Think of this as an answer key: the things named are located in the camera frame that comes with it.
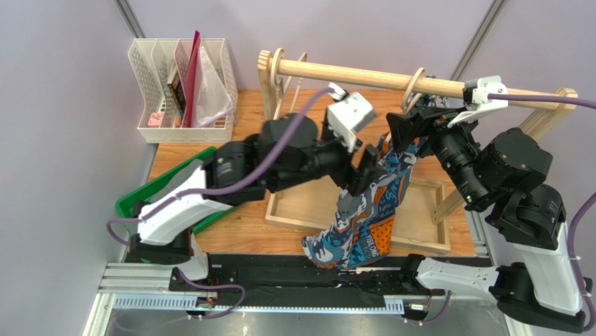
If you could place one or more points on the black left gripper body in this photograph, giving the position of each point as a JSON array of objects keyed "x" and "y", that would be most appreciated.
[{"x": 346, "y": 172}]

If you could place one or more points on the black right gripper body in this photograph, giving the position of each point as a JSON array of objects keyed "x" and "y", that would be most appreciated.
[{"x": 429, "y": 129}]

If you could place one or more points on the patterned blue orange shorts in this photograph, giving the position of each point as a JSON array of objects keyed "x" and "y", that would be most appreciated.
[{"x": 362, "y": 227}]

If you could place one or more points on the grey shorts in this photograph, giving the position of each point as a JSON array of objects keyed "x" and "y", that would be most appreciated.
[{"x": 179, "y": 177}]

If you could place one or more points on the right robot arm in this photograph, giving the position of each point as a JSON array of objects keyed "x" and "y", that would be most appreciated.
[{"x": 545, "y": 289}]

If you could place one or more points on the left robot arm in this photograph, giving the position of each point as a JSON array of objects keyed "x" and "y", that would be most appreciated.
[{"x": 287, "y": 152}]

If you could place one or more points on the wooden clothes rack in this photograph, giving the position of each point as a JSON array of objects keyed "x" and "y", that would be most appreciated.
[{"x": 507, "y": 177}]

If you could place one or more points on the clear plastic bag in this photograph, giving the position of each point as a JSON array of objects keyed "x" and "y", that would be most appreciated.
[{"x": 211, "y": 98}]

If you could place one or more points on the red folder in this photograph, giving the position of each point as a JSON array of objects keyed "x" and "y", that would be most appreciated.
[{"x": 190, "y": 80}]

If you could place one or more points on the white file organizer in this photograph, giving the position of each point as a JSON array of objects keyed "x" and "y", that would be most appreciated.
[{"x": 152, "y": 59}]

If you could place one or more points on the dark book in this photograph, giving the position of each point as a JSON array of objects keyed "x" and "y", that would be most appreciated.
[{"x": 175, "y": 86}]

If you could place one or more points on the pink eraser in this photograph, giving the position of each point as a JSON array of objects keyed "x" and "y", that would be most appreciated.
[{"x": 155, "y": 120}]

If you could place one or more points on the green plastic tray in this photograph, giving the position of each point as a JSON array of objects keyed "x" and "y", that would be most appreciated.
[{"x": 125, "y": 205}]

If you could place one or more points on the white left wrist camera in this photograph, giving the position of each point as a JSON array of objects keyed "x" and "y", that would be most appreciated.
[{"x": 349, "y": 114}]

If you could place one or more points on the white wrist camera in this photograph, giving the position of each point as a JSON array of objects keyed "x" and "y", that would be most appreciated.
[
  {"x": 349, "y": 114},
  {"x": 477, "y": 103}
]

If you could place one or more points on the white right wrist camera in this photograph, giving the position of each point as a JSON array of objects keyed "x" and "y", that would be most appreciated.
[{"x": 477, "y": 103}]

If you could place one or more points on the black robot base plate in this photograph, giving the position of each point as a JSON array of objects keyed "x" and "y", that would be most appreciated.
[{"x": 269, "y": 283}]

